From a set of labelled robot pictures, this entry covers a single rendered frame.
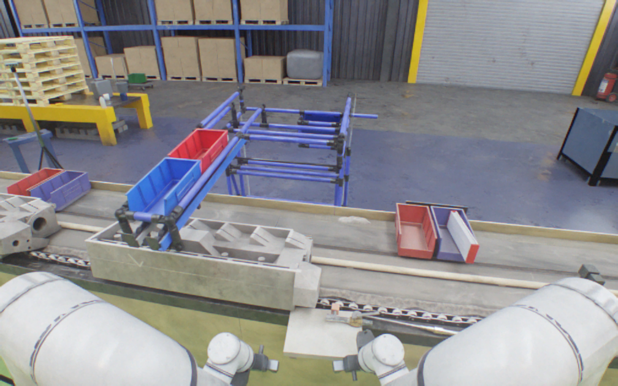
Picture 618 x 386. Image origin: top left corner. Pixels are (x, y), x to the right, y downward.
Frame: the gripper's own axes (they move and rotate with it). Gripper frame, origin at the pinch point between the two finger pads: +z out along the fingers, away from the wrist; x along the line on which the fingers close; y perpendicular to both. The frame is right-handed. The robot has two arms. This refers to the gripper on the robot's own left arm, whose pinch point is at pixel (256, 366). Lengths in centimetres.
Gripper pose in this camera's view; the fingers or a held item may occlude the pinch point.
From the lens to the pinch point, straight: 129.9
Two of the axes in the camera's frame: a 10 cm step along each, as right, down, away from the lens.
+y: 1.1, -8.0, 5.9
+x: -9.8, 0.1, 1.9
